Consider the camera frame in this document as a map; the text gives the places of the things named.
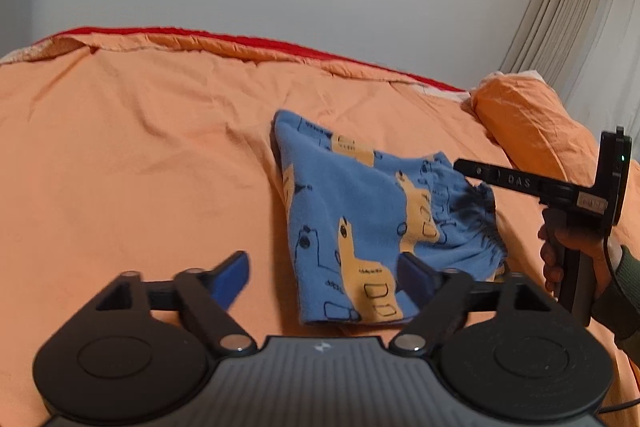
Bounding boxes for red blanket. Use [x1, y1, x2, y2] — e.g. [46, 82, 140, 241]
[29, 25, 470, 94]

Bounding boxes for beige pleated curtain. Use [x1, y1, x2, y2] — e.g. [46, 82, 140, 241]
[499, 0, 640, 130]

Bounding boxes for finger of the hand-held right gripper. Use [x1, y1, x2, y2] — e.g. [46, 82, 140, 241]
[453, 159, 576, 204]

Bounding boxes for orange pillow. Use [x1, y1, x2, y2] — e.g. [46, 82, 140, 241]
[470, 70, 640, 240]

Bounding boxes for person's right hand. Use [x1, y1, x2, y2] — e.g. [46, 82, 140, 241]
[537, 226, 614, 304]

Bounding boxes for person's right forearm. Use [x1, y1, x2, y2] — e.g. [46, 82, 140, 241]
[590, 243, 640, 352]

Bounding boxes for orange bed sheet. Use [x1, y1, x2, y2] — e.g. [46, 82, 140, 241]
[0, 32, 640, 427]

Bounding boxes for blue printed pants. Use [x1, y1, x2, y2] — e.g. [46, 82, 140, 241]
[271, 109, 509, 328]

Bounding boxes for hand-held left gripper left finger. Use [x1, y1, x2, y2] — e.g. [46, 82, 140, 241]
[95, 250, 259, 354]

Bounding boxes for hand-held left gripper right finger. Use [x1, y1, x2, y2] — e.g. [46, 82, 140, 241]
[389, 253, 557, 355]

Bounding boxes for white mattress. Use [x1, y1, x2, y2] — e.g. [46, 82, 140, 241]
[419, 84, 473, 102]

